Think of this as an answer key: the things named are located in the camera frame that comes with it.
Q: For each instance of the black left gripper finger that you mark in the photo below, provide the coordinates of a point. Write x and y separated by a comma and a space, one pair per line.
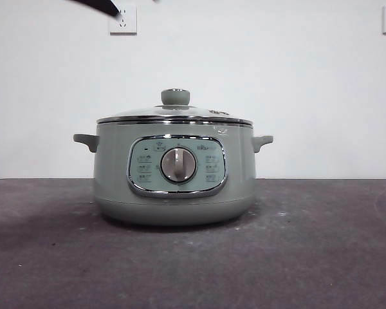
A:
99, 6

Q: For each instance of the glass lid with green knob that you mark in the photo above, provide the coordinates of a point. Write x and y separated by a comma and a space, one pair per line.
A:
175, 96

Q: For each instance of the pale green electric pot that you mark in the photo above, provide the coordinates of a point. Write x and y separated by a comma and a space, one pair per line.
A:
115, 180

